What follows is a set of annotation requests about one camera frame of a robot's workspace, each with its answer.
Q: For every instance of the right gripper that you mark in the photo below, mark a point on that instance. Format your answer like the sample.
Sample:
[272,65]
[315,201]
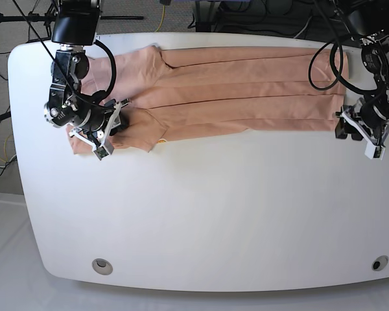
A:
[103,122]

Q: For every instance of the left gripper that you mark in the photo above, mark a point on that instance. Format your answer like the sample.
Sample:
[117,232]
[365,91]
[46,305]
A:
[365,120]

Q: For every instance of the peach pink T-shirt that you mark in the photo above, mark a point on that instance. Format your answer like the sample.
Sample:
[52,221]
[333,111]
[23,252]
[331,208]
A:
[191,93]

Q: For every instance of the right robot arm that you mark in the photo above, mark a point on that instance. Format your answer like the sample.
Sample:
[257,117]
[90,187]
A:
[75,29]

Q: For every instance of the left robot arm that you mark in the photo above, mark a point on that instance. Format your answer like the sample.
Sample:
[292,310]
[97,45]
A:
[376,55]

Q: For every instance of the black tripod stand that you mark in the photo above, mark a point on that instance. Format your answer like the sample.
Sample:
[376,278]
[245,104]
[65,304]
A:
[51,16]

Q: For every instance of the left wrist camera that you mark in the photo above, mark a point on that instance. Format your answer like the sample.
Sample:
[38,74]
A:
[374,152]

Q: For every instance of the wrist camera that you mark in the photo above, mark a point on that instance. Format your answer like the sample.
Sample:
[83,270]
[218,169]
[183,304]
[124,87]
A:
[103,150]
[374,152]

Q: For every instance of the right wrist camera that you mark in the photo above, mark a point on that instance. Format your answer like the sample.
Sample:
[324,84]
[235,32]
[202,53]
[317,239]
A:
[103,150]

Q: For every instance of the black equipment frame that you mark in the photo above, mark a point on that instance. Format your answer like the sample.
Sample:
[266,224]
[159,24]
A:
[304,20]

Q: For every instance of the right table cable grommet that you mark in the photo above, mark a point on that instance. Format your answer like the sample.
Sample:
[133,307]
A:
[380,263]

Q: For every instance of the table cable grommet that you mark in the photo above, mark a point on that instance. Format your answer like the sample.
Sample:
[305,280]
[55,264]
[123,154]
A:
[102,267]
[380,263]

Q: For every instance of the left table cable grommet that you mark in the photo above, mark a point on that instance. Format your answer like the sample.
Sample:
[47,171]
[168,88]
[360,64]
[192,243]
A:
[102,267]

